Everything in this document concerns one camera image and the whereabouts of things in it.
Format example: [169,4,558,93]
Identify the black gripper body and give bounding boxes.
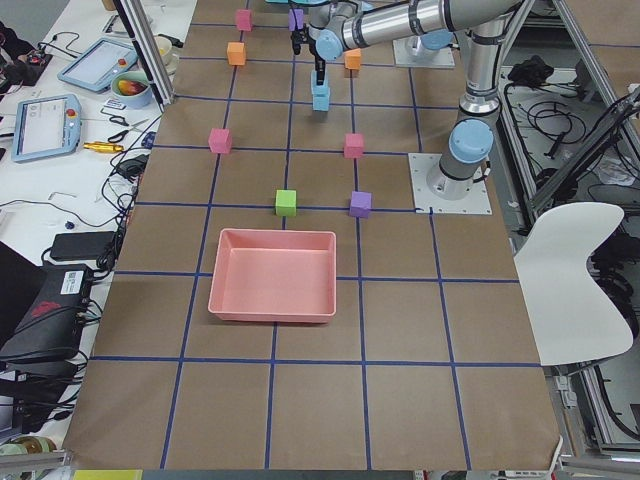
[291,24,325,63]

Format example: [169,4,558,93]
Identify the light blue block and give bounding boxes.
[310,70,330,98]
[312,85,331,112]

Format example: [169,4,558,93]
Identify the purple block far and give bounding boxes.
[288,8,304,32]

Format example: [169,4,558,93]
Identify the purple block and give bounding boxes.
[349,191,372,218]
[288,8,304,32]

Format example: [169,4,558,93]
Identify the orange block right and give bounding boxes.
[344,49,362,71]

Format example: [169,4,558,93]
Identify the orange block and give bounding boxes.
[226,42,247,66]
[344,49,362,71]

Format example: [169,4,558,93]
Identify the pink block far left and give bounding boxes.
[235,9,253,32]

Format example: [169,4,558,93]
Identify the pink block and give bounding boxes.
[208,128,232,154]
[343,133,365,159]
[235,9,253,32]

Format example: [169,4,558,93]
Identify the orange block left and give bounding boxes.
[226,42,247,66]

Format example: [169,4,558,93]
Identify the pink block middle right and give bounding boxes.
[343,133,365,159]

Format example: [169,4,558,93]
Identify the pink block middle left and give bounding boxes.
[208,128,232,154]

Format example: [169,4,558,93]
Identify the cream bowl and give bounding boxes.
[154,35,175,74]

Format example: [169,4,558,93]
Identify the green block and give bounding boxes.
[275,189,297,217]

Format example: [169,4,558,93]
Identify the purple block near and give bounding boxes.
[349,191,372,218]

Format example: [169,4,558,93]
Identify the blue bowl with fruit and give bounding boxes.
[111,71,152,109]

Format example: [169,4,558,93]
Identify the scissors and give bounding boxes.
[107,115,146,144]

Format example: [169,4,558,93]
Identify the teach pendant far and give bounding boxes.
[57,38,138,92]

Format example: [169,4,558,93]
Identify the teach pendant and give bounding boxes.
[57,38,138,92]
[11,94,82,163]

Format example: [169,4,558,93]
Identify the pink plastic tray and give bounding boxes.
[208,228,337,323]

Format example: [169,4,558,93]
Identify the gold metal cylinder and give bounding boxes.
[83,142,124,154]

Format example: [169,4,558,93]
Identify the teach pendant near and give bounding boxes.
[11,94,82,163]

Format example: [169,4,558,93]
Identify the black power adapter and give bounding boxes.
[49,231,115,261]

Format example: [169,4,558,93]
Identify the white chair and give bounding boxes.
[514,202,633,366]

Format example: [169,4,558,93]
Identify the aluminium frame post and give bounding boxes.
[114,0,174,109]

